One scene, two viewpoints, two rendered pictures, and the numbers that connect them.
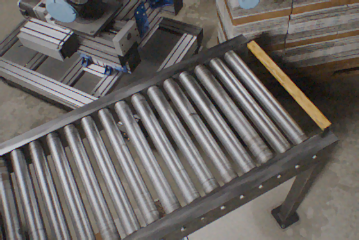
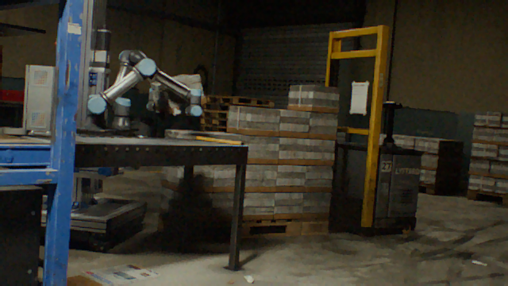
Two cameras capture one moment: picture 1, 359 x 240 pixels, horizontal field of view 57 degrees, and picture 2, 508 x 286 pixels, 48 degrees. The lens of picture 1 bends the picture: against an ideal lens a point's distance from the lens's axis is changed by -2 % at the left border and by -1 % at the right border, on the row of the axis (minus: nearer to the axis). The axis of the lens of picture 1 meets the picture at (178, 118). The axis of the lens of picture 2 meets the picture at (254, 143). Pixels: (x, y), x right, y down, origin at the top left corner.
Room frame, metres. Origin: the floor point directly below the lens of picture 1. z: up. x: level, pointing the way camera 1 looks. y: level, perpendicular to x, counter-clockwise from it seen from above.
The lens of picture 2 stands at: (-2.76, 1.36, 1.02)
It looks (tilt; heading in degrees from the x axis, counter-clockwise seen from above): 3 degrees down; 330
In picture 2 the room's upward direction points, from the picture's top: 4 degrees clockwise
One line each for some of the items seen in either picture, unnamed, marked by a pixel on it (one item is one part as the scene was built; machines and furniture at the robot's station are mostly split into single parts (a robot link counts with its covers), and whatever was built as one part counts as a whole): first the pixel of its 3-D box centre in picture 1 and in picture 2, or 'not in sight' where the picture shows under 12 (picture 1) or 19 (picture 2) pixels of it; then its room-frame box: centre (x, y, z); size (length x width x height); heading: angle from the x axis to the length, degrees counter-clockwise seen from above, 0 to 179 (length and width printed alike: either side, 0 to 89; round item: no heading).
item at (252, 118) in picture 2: not in sight; (253, 121); (1.39, -1.06, 0.95); 0.38 x 0.29 x 0.23; 0
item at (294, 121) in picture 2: not in sight; (282, 123); (1.39, -1.35, 0.95); 0.38 x 0.29 x 0.23; 179
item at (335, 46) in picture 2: not in sight; (328, 122); (1.71, -2.09, 0.97); 0.09 x 0.09 x 1.75; 0
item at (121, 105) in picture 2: not in sight; (121, 106); (1.64, -0.01, 0.98); 0.13 x 0.12 x 0.14; 19
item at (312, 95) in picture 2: not in sight; (308, 158); (1.39, -1.65, 0.65); 0.39 x 0.30 x 1.29; 0
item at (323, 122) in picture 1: (285, 81); (219, 141); (0.68, -0.39, 0.81); 0.43 x 0.03 x 0.02; 18
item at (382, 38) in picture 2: not in sight; (373, 127); (1.05, -2.08, 0.97); 0.09 x 0.09 x 1.75; 0
